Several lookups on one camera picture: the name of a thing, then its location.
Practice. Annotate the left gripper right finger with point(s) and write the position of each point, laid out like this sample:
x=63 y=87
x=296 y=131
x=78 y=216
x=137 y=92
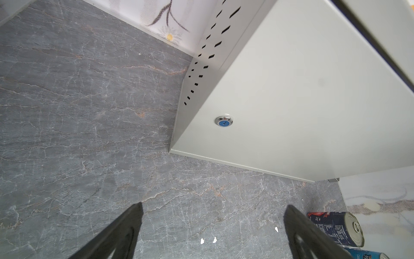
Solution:
x=307 y=241

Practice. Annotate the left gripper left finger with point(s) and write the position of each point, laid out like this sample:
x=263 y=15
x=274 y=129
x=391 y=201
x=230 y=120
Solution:
x=118 y=240

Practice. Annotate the black label can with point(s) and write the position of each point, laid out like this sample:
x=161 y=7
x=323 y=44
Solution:
x=342 y=227

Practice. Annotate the blue corn label can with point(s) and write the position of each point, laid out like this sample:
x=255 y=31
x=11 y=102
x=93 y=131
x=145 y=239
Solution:
x=365 y=254

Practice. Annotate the grey metal cabinet counter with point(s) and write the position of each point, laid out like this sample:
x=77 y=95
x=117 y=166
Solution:
x=316 y=89

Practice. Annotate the cabinet lock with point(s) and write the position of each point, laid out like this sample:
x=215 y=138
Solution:
x=224 y=121

